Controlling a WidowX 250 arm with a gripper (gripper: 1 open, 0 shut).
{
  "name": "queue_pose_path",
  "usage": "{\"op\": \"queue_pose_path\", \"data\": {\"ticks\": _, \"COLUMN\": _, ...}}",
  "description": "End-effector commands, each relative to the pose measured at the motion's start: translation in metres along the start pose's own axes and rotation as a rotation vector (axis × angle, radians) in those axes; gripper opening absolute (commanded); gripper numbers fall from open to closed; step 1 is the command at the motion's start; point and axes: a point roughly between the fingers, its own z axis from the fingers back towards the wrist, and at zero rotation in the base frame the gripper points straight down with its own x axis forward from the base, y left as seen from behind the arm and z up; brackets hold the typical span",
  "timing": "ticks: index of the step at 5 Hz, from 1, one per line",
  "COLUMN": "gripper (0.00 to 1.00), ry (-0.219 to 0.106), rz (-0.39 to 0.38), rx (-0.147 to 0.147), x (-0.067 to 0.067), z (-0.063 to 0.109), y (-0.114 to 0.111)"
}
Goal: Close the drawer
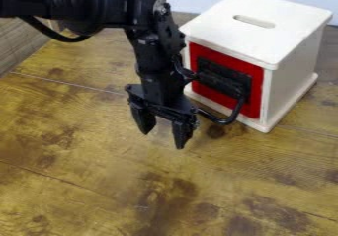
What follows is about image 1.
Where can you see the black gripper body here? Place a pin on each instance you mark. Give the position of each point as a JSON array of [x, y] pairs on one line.
[[157, 42]]

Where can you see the black metal drawer handle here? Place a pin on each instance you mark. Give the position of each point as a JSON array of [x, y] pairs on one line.
[[226, 81]]

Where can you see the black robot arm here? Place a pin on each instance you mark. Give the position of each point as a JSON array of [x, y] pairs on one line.
[[75, 20]]

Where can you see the red drawer front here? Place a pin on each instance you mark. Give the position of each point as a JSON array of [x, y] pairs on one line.
[[251, 108]]

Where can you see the white wooden box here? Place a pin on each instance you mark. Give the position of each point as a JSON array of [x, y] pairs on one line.
[[266, 39]]

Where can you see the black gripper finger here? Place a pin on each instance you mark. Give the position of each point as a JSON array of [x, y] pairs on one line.
[[143, 116], [181, 131]]

